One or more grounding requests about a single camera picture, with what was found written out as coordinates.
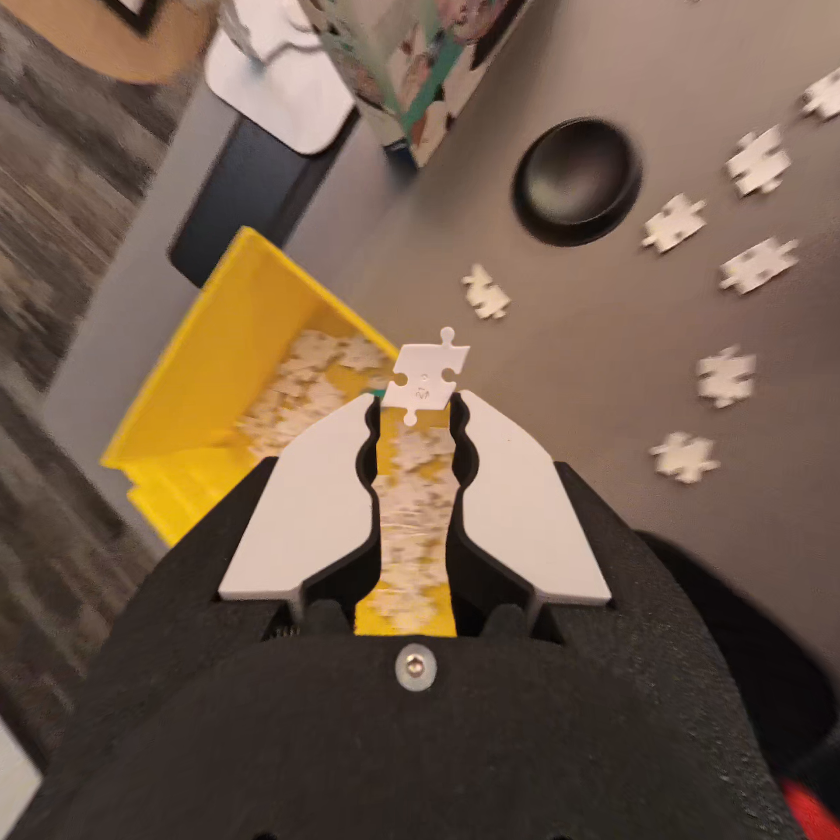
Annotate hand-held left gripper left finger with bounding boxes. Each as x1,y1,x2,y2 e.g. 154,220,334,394
218,392,384,631

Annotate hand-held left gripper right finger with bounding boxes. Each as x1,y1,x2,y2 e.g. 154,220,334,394
447,390,613,631

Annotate pile of puzzle pieces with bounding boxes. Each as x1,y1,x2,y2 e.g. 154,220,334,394
234,329,460,626

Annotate yellow plastic bin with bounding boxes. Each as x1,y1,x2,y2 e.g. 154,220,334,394
101,226,460,639

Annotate colourful puzzle box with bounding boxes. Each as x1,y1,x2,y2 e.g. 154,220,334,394
300,0,532,170

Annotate black quilted pad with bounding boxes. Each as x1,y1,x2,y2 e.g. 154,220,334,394
633,528,840,788

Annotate red plastic object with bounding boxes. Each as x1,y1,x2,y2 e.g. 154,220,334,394
777,775,840,840

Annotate white stand base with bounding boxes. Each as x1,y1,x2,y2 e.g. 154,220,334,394
204,0,359,157

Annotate wooden easel board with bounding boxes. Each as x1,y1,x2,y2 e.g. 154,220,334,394
0,0,219,88

